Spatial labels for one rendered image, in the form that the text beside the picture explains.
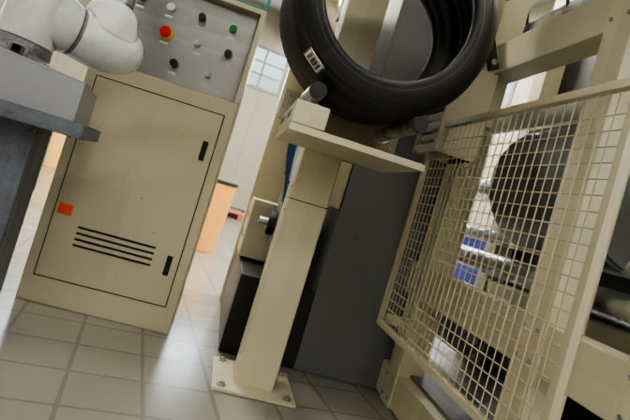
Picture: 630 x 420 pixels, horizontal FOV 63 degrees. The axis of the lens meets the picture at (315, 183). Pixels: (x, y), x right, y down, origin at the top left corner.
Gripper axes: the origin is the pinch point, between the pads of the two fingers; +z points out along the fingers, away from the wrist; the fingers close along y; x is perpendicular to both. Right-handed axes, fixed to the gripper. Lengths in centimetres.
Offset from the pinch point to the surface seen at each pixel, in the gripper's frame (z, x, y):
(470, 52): 60, 11, -12
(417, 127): 49, 33, -11
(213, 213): -3, 84, 268
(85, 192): -45, 66, 58
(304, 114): 19.7, 34.5, -11.3
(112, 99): -41, 32, 58
